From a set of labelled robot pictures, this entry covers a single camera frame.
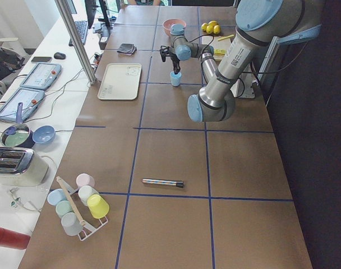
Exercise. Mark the black keyboard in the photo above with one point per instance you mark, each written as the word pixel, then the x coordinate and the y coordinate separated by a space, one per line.
pixel 82 29

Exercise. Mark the light blue cup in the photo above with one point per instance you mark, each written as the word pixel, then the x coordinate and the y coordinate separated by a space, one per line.
pixel 175 78

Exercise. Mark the aluminium frame post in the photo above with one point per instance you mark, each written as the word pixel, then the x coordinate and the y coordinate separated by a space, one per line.
pixel 67 18

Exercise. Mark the blue teach pendant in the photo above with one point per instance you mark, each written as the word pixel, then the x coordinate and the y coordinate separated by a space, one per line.
pixel 42 76
pixel 31 98

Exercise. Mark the cream bear tray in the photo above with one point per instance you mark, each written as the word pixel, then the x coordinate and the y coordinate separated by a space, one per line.
pixel 120 82

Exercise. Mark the red bottle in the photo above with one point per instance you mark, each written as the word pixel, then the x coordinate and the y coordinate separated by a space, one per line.
pixel 13 239

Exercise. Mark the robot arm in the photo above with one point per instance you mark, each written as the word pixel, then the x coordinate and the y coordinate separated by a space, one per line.
pixel 257 22

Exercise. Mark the striped metal muddler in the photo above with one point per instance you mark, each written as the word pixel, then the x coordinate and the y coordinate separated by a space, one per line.
pixel 173 183

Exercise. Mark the black computer mouse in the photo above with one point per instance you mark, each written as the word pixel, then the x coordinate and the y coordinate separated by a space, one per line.
pixel 59 56

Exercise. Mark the whole yellow lemon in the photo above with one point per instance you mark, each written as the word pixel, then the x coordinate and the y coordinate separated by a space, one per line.
pixel 204 26

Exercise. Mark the blue bowl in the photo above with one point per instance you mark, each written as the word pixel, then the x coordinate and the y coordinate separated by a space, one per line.
pixel 44 135

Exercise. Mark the grey folded cloth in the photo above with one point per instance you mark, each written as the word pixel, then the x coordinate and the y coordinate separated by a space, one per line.
pixel 127 48

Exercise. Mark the blue saucepan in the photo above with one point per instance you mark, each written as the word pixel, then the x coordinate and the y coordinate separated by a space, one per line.
pixel 19 134

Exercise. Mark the pink bowl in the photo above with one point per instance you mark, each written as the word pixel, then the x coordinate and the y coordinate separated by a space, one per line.
pixel 167 25

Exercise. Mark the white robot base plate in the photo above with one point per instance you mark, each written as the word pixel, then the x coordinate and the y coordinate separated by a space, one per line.
pixel 243 87

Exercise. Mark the white cup rack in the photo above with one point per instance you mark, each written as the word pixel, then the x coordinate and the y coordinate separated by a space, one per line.
pixel 84 217

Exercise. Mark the silver toaster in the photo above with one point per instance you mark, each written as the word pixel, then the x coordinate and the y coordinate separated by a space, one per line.
pixel 21 167

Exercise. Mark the pink cup on rack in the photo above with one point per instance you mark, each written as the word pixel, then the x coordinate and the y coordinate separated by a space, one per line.
pixel 84 179

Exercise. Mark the yellow plastic knife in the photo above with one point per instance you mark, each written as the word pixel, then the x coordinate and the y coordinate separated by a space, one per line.
pixel 226 37

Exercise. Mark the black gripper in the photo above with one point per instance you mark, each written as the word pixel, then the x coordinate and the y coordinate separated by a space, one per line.
pixel 175 60

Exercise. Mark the wooden cutting board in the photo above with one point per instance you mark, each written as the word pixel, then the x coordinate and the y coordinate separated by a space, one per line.
pixel 212 41

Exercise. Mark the yellow cup on rack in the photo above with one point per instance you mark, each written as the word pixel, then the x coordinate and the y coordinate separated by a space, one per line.
pixel 98 206

